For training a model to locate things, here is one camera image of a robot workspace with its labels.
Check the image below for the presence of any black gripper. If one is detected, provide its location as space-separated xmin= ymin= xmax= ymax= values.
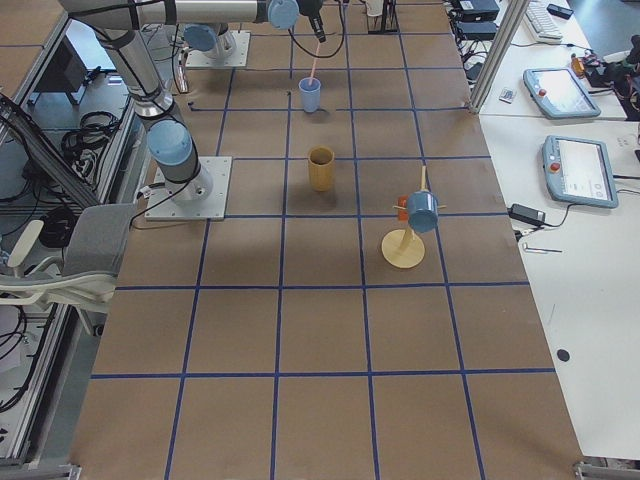
xmin=298 ymin=0 xmax=326 ymax=43

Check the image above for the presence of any teach pendant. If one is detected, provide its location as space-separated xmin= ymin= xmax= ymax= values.
xmin=523 ymin=68 xmax=601 ymax=119
xmin=541 ymin=135 xmax=619 ymax=209

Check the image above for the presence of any grey office chair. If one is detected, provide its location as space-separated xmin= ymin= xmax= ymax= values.
xmin=1 ymin=203 xmax=136 ymax=335

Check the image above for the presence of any black power adapter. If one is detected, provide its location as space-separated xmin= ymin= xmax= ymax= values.
xmin=508 ymin=203 xmax=546 ymax=227

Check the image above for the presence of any black wire mug rack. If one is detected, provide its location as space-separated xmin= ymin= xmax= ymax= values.
xmin=366 ymin=0 xmax=399 ymax=35

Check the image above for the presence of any wooden mug tree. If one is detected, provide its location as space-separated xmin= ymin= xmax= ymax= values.
xmin=381 ymin=165 xmax=445 ymax=269

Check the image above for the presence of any aluminium frame post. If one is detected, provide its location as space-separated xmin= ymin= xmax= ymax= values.
xmin=468 ymin=0 xmax=530 ymax=114

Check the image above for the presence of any teach pendant far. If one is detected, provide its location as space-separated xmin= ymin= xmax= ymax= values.
xmin=523 ymin=68 xmax=601 ymax=119

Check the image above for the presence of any blue cup on tree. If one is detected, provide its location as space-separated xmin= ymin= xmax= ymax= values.
xmin=406 ymin=190 xmax=439 ymax=233

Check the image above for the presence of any pink chopstick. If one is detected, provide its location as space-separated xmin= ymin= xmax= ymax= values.
xmin=307 ymin=41 xmax=322 ymax=87

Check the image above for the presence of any bamboo chopstick holder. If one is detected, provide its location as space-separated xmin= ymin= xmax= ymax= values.
xmin=308 ymin=146 xmax=335 ymax=192

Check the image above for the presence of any light blue plastic cup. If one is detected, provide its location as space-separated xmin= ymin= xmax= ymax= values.
xmin=298 ymin=77 xmax=321 ymax=113

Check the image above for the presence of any white mug far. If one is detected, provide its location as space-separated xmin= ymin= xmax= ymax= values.
xmin=364 ymin=0 xmax=384 ymax=17

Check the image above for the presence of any orange cup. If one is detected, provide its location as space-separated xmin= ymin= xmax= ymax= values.
xmin=394 ymin=195 xmax=409 ymax=222

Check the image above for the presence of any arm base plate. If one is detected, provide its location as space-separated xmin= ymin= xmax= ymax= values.
xmin=184 ymin=30 xmax=251 ymax=70
xmin=144 ymin=156 xmax=232 ymax=221

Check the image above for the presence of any teach pendant near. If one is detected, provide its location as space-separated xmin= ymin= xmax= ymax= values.
xmin=541 ymin=135 xmax=619 ymax=209

